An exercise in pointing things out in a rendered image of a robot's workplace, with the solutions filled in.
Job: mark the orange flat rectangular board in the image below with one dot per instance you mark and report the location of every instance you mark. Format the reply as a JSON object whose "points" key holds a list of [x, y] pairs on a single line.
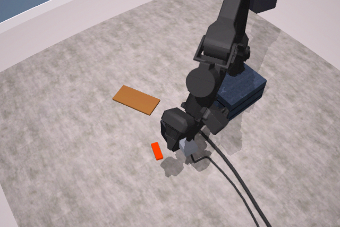
{"points": [[136, 100]]}

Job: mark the orange-red rectangular block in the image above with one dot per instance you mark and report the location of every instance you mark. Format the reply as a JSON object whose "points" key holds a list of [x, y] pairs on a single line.
{"points": [[156, 150]]}

